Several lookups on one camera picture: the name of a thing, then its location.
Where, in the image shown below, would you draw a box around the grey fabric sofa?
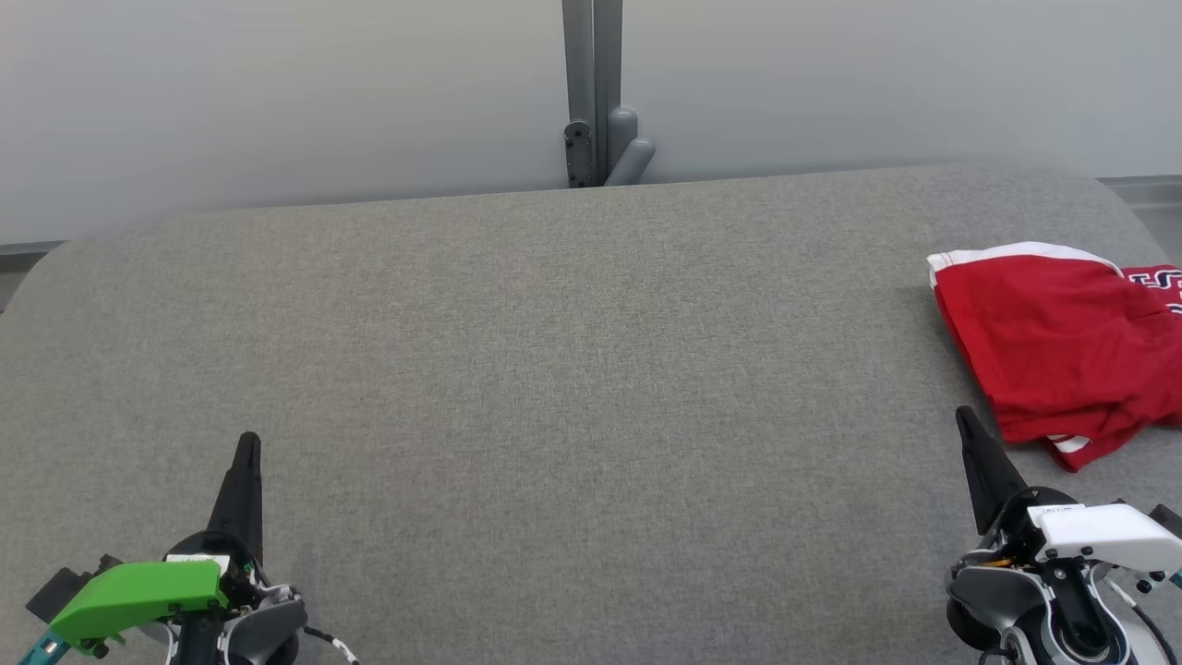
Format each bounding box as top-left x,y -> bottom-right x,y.
0,164 -> 1182,665

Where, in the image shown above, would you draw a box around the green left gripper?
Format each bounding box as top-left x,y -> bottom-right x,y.
48,431 -> 265,658

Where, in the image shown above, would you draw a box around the red white basketball shorts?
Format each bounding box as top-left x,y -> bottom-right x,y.
926,242 -> 1182,446

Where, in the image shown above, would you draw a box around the grey metal post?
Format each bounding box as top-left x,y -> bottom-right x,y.
561,0 -> 657,188

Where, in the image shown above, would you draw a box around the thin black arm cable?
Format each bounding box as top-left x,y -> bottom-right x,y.
300,625 -> 362,665

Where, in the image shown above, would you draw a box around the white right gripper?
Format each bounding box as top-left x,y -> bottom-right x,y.
955,405 -> 1182,574

